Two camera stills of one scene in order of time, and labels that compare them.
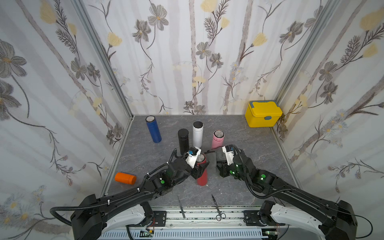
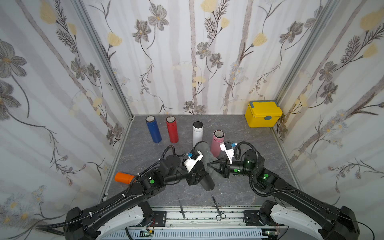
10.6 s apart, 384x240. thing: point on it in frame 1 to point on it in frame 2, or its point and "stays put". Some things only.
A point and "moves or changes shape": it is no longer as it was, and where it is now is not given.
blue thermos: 155,131 stays put
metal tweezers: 184,215 stays put
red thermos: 202,180 moves or changes shape
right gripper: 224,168 stays put
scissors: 221,215 stays put
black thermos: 183,135 to 207,182
